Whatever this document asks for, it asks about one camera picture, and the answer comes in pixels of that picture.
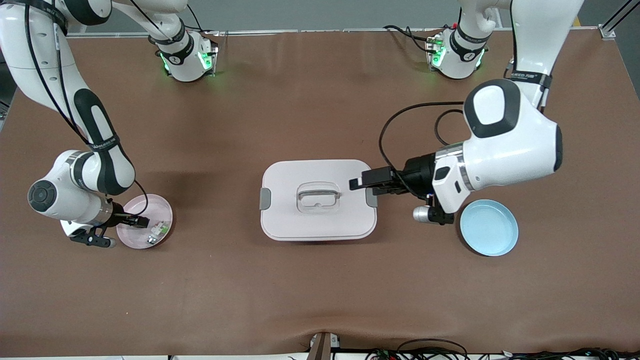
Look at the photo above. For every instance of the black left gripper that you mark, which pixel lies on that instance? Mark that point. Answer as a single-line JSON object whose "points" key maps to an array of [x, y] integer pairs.
{"points": [[419, 175]]}

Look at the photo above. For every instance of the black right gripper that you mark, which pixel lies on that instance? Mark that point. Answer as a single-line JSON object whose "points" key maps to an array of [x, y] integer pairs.
{"points": [[120, 217]]}

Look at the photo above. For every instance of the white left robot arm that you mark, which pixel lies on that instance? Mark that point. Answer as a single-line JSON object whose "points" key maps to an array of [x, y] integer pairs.
{"points": [[515, 145]]}

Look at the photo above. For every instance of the white lidded storage box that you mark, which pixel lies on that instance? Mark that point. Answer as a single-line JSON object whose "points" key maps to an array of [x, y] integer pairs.
{"points": [[320, 225]]}

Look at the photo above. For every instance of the pink round plate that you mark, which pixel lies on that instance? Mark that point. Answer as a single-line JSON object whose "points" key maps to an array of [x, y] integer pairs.
{"points": [[132, 235]]}

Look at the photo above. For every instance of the light blue round plate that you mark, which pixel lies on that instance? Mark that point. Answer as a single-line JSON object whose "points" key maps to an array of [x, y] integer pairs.
{"points": [[487, 230]]}

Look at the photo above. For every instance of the brown table mat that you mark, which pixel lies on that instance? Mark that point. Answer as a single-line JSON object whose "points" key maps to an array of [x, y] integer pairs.
{"points": [[320, 290]]}

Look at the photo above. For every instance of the brown table edge clamp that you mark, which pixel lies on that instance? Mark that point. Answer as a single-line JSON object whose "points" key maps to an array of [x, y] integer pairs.
{"points": [[320, 347]]}

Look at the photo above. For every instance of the green and white switch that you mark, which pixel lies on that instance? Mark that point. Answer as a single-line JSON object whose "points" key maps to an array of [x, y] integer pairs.
{"points": [[159, 231]]}

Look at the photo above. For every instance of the aluminium frame post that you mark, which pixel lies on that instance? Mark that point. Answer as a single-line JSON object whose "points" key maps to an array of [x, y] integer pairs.
{"points": [[607, 33]]}

